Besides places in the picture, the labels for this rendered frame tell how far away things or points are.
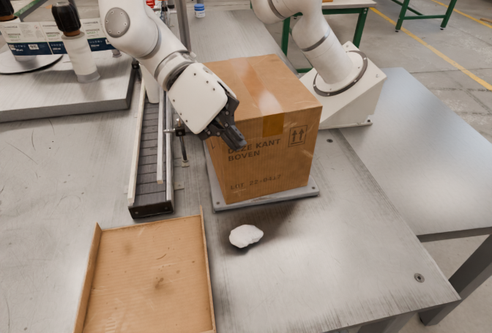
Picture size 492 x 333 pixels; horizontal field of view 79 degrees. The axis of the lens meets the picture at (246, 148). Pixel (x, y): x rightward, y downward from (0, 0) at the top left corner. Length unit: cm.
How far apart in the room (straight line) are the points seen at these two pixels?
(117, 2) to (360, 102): 83
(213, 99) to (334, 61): 67
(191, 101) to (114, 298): 45
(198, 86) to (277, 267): 44
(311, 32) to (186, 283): 81
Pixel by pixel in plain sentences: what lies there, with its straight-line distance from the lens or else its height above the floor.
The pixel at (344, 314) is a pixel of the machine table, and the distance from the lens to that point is 73.
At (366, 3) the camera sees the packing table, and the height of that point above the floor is 78.
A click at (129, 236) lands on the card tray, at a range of 83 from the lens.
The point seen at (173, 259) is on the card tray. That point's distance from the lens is 77.
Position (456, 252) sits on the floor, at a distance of 207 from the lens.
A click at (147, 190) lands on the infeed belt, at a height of 88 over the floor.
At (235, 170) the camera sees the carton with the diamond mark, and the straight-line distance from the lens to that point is 73.
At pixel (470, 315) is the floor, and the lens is 190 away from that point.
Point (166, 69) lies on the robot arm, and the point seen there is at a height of 125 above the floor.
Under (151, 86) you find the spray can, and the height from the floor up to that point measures 95.
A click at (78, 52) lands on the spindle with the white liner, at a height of 101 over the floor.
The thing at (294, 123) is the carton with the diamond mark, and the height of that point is 108.
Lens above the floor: 149
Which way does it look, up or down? 41 degrees down
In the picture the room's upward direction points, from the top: straight up
